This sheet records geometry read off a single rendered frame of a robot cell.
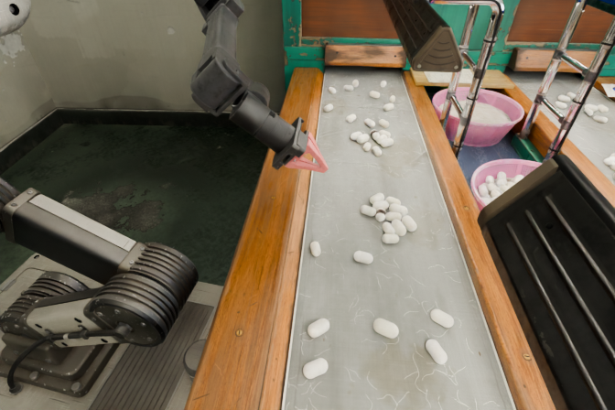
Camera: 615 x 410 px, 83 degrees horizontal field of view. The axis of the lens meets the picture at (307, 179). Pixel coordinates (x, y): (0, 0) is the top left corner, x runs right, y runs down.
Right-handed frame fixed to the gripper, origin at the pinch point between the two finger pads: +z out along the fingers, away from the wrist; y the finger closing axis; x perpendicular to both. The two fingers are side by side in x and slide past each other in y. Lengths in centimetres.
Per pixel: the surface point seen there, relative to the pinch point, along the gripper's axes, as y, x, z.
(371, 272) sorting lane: -14.9, 2.7, 14.7
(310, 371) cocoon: -33.4, 7.1, 6.1
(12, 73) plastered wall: 141, 159, -125
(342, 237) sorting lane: -7.0, 6.0, 10.9
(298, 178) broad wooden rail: 8.6, 10.9, 1.7
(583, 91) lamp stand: 24, -42, 39
